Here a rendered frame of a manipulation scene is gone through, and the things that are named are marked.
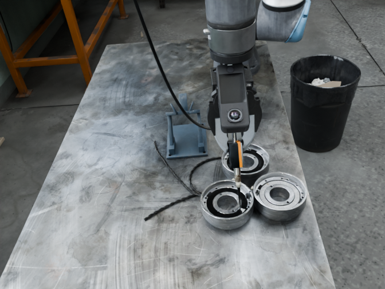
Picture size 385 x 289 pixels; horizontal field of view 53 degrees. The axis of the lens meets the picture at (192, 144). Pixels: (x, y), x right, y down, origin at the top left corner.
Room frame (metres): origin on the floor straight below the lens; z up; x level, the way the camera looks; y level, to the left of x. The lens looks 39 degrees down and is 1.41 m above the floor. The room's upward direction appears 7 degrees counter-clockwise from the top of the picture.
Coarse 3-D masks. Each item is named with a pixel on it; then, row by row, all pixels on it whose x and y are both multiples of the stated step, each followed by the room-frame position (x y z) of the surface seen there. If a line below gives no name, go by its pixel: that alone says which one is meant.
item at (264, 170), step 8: (256, 144) 0.67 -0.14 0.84; (224, 152) 0.66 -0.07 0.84; (256, 152) 0.66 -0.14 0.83; (264, 152) 0.64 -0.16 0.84; (224, 160) 0.64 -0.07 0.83; (248, 160) 0.65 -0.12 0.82; (256, 160) 0.63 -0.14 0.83; (264, 160) 0.63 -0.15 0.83; (224, 168) 0.61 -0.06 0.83; (248, 168) 0.61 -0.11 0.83; (264, 168) 0.59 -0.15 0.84; (232, 176) 0.59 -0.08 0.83; (248, 176) 0.58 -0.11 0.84; (256, 176) 0.58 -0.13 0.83; (248, 184) 0.58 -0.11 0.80
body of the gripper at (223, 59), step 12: (252, 48) 0.56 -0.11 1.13; (216, 60) 0.56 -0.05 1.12; (228, 60) 0.54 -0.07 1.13; (240, 60) 0.54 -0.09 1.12; (216, 84) 0.57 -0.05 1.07; (252, 84) 0.57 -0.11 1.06; (216, 96) 0.55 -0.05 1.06; (252, 96) 0.55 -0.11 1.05; (216, 108) 0.55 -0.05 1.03; (252, 108) 0.55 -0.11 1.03
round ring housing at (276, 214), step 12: (264, 180) 0.56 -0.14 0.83; (276, 180) 0.56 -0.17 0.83; (288, 180) 0.56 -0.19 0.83; (300, 180) 0.54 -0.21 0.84; (276, 192) 0.54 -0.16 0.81; (288, 192) 0.53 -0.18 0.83; (300, 192) 0.52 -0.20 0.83; (264, 204) 0.49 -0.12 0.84; (276, 204) 0.50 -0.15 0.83; (288, 204) 0.50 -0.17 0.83; (300, 204) 0.48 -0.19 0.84; (276, 216) 0.47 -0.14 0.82; (288, 216) 0.47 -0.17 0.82
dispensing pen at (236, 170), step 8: (232, 136) 0.57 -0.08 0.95; (232, 144) 0.55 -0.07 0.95; (232, 152) 0.54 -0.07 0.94; (232, 160) 0.53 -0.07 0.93; (232, 168) 0.52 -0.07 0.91; (240, 168) 0.54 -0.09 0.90; (240, 176) 0.53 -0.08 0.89; (240, 184) 0.52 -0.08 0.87; (240, 192) 0.51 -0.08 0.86; (240, 200) 0.50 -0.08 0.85; (240, 208) 0.49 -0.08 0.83
